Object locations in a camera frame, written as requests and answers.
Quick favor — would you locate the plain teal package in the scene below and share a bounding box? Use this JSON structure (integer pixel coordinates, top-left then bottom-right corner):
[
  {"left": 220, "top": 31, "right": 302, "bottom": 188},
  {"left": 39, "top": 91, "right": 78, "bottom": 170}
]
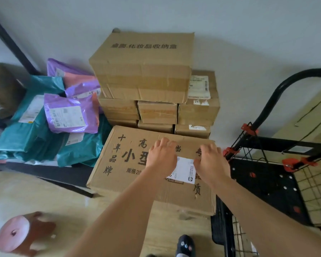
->
[{"left": 0, "top": 121, "right": 66, "bottom": 162}]

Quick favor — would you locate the small brown cardboard box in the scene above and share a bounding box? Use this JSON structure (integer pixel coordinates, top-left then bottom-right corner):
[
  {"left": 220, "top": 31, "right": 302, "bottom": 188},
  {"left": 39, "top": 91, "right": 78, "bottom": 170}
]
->
[{"left": 97, "top": 70, "right": 221, "bottom": 140}]

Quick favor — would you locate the person's left forearm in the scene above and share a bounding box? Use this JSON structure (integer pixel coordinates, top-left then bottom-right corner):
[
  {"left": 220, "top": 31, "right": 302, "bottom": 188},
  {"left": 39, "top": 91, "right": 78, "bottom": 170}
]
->
[{"left": 67, "top": 168, "right": 172, "bottom": 257}]

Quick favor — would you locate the beige cabinet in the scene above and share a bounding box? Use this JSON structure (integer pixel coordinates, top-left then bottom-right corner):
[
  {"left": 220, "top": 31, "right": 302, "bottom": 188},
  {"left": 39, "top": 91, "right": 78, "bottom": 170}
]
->
[{"left": 250, "top": 84, "right": 321, "bottom": 163}]

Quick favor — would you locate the black low metal table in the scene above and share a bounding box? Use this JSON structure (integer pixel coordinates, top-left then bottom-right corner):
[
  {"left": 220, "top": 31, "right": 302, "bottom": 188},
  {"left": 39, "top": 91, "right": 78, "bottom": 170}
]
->
[{"left": 0, "top": 159, "right": 100, "bottom": 198}]

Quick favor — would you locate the red-brown plastic stool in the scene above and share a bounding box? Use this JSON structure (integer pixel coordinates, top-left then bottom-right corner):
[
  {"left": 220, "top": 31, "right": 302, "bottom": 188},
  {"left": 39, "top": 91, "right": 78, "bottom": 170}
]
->
[{"left": 0, "top": 211, "right": 57, "bottom": 257}]

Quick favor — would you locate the person's right forearm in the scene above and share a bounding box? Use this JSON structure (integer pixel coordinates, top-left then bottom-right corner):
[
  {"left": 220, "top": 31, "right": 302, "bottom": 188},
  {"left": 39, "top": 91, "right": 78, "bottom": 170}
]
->
[{"left": 213, "top": 176, "right": 321, "bottom": 257}]

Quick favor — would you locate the dark patterned slipper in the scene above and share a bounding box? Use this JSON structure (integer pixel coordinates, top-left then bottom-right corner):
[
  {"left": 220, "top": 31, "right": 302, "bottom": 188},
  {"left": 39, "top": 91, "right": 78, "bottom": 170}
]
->
[{"left": 175, "top": 235, "right": 196, "bottom": 257}]

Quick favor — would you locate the person's right hand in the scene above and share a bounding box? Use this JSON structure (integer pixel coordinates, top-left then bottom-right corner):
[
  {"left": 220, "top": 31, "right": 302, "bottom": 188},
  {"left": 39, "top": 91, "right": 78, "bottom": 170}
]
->
[{"left": 194, "top": 143, "right": 232, "bottom": 188}]

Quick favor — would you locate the purple mailer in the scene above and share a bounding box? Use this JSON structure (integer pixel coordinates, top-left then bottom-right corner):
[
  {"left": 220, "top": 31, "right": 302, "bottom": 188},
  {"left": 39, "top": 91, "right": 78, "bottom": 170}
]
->
[
  {"left": 47, "top": 58, "right": 94, "bottom": 77},
  {"left": 44, "top": 93, "right": 100, "bottom": 134},
  {"left": 65, "top": 79, "right": 102, "bottom": 99}
]

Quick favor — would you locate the black metal shelf rack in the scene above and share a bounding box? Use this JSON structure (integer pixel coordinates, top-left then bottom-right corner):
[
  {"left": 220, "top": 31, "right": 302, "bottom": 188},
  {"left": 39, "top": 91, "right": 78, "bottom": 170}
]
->
[{"left": 0, "top": 7, "right": 42, "bottom": 77}]

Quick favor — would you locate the long cosmetics organiser box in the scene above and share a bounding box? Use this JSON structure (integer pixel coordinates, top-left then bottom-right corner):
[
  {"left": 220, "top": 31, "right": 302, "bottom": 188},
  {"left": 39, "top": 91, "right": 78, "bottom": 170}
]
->
[{"left": 88, "top": 30, "right": 195, "bottom": 105}]

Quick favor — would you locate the black wire mesh cart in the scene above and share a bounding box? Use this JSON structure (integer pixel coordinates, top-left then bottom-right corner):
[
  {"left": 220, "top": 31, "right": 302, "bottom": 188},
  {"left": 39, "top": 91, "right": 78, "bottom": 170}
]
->
[{"left": 210, "top": 68, "right": 321, "bottom": 257}]

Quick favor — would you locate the person's left hand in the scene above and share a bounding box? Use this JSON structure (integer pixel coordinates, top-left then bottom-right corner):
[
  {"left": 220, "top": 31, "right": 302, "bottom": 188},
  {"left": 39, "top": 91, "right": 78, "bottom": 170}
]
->
[{"left": 145, "top": 137, "right": 178, "bottom": 182}]

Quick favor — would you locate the large box with right label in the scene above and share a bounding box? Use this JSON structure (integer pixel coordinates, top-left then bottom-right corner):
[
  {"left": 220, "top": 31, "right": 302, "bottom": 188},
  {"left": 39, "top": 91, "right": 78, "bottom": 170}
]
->
[{"left": 86, "top": 125, "right": 217, "bottom": 217}]

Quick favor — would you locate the bulky taped cardboard box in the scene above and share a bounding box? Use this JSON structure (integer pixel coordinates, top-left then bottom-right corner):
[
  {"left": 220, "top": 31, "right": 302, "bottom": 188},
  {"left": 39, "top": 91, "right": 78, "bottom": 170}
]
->
[{"left": 0, "top": 62, "right": 26, "bottom": 120}]

